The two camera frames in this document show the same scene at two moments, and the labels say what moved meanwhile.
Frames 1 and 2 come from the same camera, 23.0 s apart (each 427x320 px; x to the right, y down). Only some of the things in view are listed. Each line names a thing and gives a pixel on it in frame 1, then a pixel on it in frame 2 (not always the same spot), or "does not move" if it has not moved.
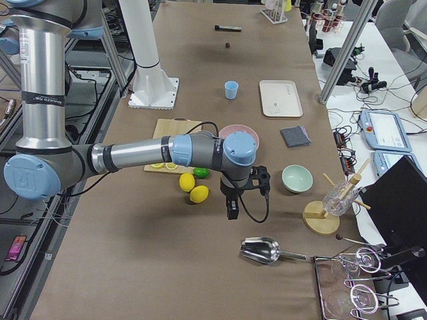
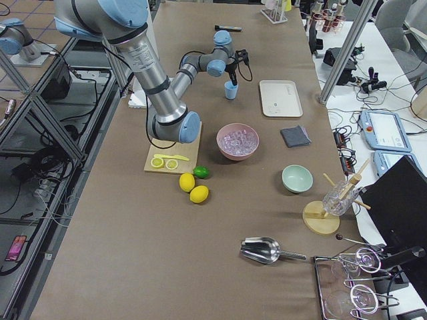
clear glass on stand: x=337 y=200 does not move
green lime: x=201 y=173 does not move
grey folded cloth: x=295 y=136 does not move
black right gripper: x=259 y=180 → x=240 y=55
